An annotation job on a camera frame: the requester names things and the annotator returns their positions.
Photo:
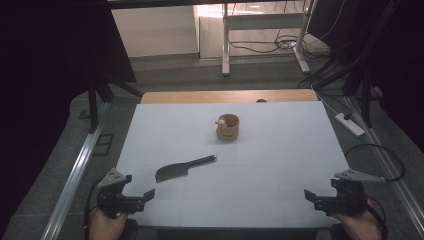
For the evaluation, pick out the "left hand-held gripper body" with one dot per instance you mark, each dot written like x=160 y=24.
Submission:
x=113 y=200

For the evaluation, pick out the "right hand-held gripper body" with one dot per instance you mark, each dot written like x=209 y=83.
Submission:
x=348 y=200

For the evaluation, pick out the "black comb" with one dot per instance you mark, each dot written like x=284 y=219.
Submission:
x=175 y=171

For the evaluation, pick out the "tan cup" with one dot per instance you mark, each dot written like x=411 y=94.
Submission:
x=229 y=131

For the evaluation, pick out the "person's left hand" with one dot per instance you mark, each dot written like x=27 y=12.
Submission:
x=105 y=228

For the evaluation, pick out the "person's right hand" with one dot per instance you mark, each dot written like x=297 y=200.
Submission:
x=361 y=228

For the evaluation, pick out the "white table mat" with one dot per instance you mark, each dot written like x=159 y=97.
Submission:
x=266 y=186

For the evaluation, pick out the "white power strip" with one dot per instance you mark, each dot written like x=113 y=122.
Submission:
x=350 y=125

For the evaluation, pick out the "black plug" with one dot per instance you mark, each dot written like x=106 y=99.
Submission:
x=347 y=116

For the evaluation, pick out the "small cream figure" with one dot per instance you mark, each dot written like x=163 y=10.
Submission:
x=221 y=123

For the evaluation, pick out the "black stand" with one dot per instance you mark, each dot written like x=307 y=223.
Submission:
x=360 y=83
x=100 y=93

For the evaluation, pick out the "wooden table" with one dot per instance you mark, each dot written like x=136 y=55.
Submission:
x=200 y=96

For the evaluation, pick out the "black curtain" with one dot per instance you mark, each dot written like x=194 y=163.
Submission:
x=393 y=50
x=50 y=66

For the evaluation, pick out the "white metal stand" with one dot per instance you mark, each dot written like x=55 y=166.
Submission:
x=263 y=20

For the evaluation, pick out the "aluminium rail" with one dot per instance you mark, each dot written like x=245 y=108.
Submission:
x=81 y=163
x=383 y=156

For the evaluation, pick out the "black floor frame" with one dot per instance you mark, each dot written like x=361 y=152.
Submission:
x=102 y=145

